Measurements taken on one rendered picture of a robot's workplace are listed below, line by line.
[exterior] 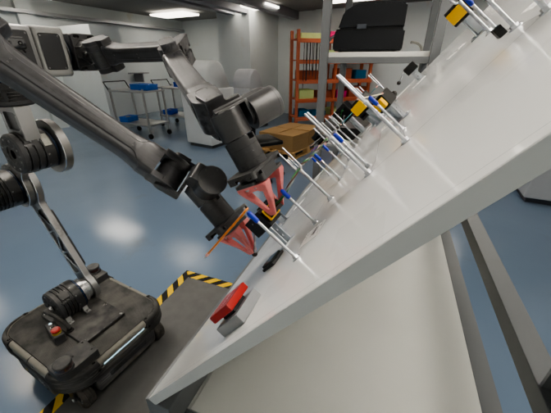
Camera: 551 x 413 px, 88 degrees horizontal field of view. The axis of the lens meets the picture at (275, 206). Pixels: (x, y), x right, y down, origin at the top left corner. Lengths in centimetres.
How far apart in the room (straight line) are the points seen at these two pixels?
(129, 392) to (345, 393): 125
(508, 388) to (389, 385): 129
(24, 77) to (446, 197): 62
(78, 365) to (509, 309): 151
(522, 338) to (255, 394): 50
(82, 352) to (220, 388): 101
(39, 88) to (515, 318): 92
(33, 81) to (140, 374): 148
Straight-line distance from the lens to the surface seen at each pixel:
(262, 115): 52
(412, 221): 23
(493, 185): 22
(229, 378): 74
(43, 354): 179
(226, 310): 41
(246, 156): 50
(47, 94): 63
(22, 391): 205
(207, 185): 56
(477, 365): 88
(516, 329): 69
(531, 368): 64
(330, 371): 75
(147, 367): 183
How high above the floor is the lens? 142
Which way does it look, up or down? 27 degrees down
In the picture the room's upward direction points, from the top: straight up
